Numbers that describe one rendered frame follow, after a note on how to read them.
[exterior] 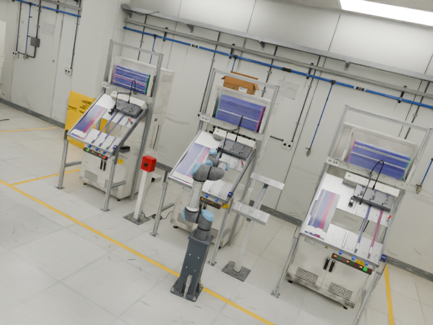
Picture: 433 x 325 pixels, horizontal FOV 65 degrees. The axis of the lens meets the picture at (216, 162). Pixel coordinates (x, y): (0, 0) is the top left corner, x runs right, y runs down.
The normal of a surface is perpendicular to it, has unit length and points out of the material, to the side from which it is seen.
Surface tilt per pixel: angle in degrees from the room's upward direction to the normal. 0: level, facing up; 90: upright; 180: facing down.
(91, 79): 90
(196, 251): 90
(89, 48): 90
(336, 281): 90
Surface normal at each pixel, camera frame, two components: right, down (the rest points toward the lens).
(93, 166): -0.40, 0.15
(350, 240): -0.10, -0.55
